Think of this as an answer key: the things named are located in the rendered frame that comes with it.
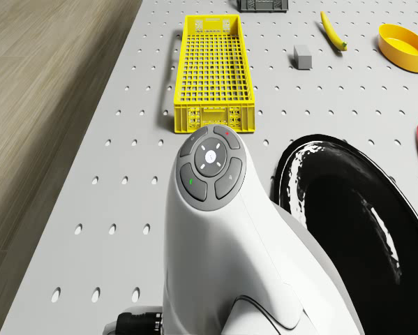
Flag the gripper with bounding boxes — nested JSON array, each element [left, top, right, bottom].
[[102, 305, 165, 335]]

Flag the black plate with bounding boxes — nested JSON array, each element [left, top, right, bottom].
[[273, 133, 418, 335]]

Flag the yellow basket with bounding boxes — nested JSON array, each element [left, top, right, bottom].
[[173, 13, 257, 135]]

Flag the banana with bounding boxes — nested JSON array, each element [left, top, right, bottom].
[[320, 10, 349, 52]]

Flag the yellow bowl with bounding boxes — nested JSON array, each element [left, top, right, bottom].
[[378, 23, 418, 74]]

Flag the dark grey basket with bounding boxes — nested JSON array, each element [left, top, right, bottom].
[[236, 0, 289, 14]]

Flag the grey cube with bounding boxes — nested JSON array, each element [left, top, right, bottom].
[[292, 44, 313, 70]]

